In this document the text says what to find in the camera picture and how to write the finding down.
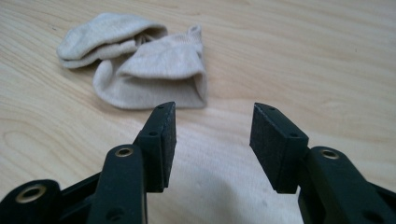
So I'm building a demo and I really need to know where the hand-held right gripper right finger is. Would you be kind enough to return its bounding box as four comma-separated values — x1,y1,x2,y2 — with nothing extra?
249,102,396,224

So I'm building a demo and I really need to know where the beige sock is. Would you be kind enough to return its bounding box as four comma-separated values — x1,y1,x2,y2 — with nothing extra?
56,12,169,70
92,24,208,110

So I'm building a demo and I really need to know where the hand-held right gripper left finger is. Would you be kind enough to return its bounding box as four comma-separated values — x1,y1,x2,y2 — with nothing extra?
87,101,177,224

